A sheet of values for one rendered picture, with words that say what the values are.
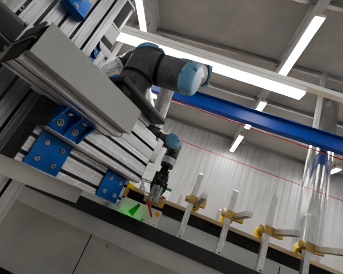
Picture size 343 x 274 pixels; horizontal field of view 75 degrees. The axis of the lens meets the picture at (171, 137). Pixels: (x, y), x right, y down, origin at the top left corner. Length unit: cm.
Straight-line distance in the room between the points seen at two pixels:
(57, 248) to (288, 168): 903
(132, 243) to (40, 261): 67
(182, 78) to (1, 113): 53
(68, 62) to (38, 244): 159
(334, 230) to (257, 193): 282
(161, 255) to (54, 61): 128
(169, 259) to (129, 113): 112
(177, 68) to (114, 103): 32
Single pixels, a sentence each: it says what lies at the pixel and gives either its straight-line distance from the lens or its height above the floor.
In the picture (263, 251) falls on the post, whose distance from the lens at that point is 161.
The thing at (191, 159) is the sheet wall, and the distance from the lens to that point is 913.
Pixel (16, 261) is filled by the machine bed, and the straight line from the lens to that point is 200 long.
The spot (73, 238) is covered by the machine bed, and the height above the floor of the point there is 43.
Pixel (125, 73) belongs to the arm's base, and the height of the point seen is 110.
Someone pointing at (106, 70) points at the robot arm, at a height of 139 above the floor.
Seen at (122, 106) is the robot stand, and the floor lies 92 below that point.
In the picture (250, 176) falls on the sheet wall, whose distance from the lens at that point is 938.
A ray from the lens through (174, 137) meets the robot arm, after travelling 115.
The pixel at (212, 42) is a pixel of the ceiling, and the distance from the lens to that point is 597.
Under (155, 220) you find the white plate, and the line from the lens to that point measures 150.
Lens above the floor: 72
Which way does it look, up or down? 21 degrees up
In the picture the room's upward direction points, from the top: 23 degrees clockwise
